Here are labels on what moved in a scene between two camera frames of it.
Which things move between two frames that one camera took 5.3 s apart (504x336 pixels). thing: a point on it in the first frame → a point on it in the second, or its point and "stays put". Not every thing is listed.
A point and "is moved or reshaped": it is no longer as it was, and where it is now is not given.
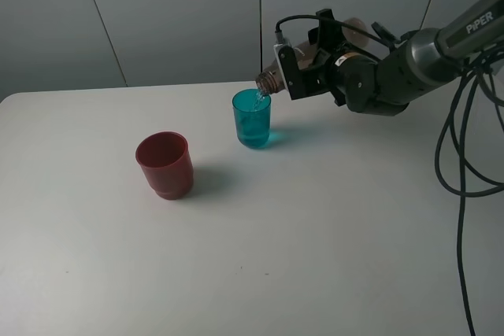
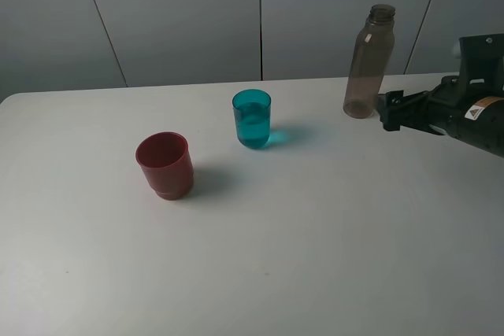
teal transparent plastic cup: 252,112 stays put
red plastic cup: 164,157 stays put
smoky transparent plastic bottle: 268,80 is moved or reshaped
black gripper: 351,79 → 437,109
